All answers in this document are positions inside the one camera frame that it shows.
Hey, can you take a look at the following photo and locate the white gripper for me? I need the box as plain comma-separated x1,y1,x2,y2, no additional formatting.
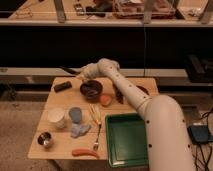
77,63,100,81

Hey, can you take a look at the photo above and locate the black dish brush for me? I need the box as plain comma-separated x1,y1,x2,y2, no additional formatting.
60,66,89,83

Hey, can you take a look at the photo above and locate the purple bowl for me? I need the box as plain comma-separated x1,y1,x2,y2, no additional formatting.
80,80,103,103

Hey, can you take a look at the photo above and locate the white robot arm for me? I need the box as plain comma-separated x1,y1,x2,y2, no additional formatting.
78,58,195,171

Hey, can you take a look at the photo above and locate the orange round fruit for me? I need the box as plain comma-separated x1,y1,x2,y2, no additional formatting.
100,94,112,107

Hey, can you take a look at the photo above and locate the dark brown grape bunch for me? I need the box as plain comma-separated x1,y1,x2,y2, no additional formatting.
113,84,124,104

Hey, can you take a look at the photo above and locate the blue cup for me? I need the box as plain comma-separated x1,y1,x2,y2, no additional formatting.
69,107,82,124

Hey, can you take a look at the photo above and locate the wooden table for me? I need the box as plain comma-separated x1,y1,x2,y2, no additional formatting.
28,77,158,161

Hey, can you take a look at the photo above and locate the white paper cup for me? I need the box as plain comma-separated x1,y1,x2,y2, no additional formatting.
48,108,65,129

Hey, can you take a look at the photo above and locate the light blue crumpled cloth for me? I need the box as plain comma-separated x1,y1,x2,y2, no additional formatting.
71,124,91,138

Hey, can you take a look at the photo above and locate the green plastic tray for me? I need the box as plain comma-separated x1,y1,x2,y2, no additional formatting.
105,113,149,168

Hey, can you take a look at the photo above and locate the metal fork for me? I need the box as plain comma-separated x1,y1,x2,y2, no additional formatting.
93,124,102,151

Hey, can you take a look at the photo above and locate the small metal cup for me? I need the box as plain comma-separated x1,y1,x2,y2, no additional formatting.
37,132,53,148

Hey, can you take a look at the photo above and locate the black foot pedal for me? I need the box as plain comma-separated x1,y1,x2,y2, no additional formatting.
187,125,213,144

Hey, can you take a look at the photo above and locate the yellow handled tool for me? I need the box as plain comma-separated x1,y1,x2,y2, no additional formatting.
89,104,101,125

